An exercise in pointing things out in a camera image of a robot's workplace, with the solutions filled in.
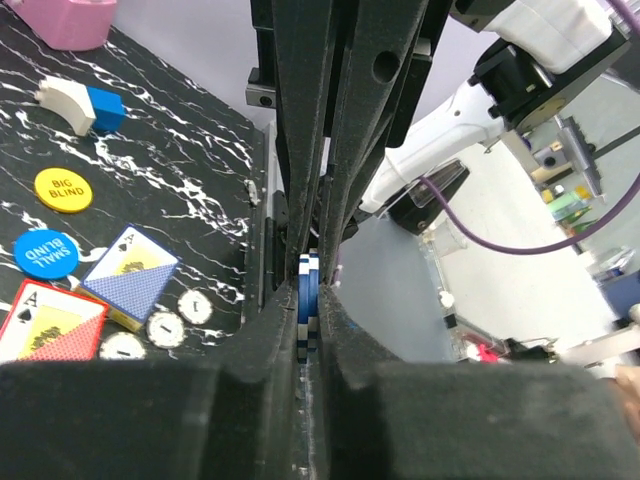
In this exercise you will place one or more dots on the pink metronome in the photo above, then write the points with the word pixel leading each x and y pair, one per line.
pixel 68 25

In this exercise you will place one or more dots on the blue white poker chips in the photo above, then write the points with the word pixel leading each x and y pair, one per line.
pixel 308 310

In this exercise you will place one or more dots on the blue playing card deck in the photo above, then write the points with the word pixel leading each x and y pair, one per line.
pixel 130 277

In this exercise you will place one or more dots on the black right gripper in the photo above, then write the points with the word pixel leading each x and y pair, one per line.
pixel 338 68

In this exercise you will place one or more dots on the white and blue block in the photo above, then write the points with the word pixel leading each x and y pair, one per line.
pixel 83 108

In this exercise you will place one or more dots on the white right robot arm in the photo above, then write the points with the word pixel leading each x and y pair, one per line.
pixel 546 53

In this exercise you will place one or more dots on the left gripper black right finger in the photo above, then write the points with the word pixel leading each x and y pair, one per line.
pixel 388 419

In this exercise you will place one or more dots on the blue small blind button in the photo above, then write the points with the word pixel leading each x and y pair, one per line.
pixel 45 254

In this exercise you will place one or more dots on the red playing card deck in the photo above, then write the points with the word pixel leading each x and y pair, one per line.
pixel 46 323

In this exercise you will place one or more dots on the yellow big blind button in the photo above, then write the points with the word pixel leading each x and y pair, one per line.
pixel 63 190

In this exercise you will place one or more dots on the white poker chip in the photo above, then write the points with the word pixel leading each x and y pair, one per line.
pixel 122 346
pixel 165 330
pixel 195 307

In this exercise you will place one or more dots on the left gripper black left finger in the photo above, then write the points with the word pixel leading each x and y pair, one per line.
pixel 230 416

